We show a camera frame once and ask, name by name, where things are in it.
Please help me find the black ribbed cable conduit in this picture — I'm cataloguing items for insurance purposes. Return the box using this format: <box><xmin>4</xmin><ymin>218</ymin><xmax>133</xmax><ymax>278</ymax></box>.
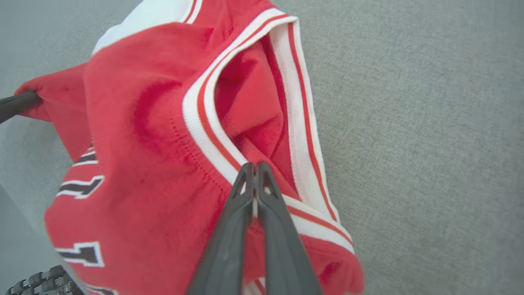
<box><xmin>6</xmin><ymin>265</ymin><xmax>84</xmax><ymax>295</ymax></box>

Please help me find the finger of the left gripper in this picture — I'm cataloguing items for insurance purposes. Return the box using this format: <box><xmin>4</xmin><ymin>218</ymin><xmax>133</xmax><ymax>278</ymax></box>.
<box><xmin>0</xmin><ymin>91</ymin><xmax>43</xmax><ymax>124</ymax></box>

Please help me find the grey fabric sofa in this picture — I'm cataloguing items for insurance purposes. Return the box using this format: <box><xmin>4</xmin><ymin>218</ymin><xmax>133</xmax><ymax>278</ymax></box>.
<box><xmin>0</xmin><ymin>0</ymin><xmax>524</xmax><ymax>295</ymax></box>

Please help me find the red and white jersey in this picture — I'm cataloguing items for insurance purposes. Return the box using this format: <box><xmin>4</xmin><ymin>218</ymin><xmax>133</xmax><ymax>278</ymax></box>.
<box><xmin>14</xmin><ymin>0</ymin><xmax>365</xmax><ymax>295</ymax></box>

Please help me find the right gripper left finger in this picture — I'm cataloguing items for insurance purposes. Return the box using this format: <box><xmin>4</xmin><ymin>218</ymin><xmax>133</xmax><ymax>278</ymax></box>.
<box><xmin>186</xmin><ymin>162</ymin><xmax>257</xmax><ymax>295</ymax></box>

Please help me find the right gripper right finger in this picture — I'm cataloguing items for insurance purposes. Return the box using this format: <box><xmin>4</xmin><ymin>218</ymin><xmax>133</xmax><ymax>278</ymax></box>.
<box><xmin>255</xmin><ymin>161</ymin><xmax>323</xmax><ymax>295</ymax></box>

